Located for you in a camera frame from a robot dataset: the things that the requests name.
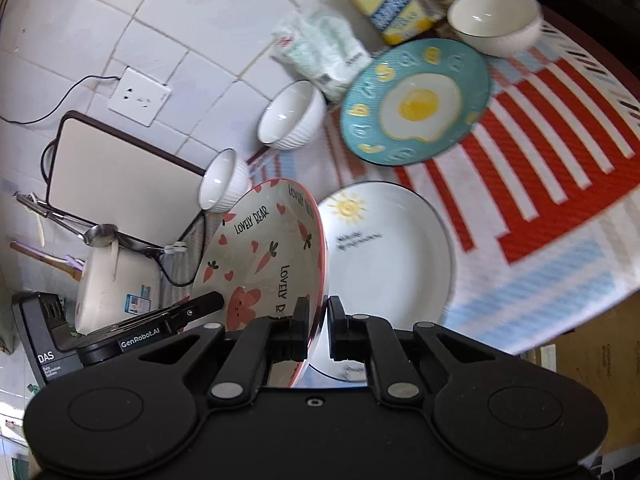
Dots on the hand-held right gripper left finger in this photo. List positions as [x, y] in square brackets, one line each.
[301, 327]

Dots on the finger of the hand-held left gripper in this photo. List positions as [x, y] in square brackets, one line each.
[200, 305]

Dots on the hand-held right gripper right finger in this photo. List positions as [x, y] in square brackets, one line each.
[332, 327]

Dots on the pink carrot print plate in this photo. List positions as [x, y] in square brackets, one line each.
[260, 255]

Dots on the white ribbed bowl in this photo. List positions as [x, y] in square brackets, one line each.
[495, 22]
[290, 115]
[222, 180]

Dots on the white electric pot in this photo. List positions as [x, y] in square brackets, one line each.
[117, 285]

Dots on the white sun print plate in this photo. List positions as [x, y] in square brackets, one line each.
[390, 265]

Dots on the metal ladle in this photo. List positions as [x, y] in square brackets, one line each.
[97, 235]

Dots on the beige cutting board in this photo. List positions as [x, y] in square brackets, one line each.
[120, 170]

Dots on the teal fried egg plate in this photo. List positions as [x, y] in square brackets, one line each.
[415, 102]

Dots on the striped red and blue mat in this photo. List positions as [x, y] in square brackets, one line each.
[540, 170]

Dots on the cardboard box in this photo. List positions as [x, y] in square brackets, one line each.
[595, 355]

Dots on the white plastic salt bag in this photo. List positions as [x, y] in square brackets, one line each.
[320, 50]

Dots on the yellow label cooking wine bottle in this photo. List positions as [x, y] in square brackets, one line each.
[385, 0]

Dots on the white wall socket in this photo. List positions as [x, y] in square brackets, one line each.
[138, 96]

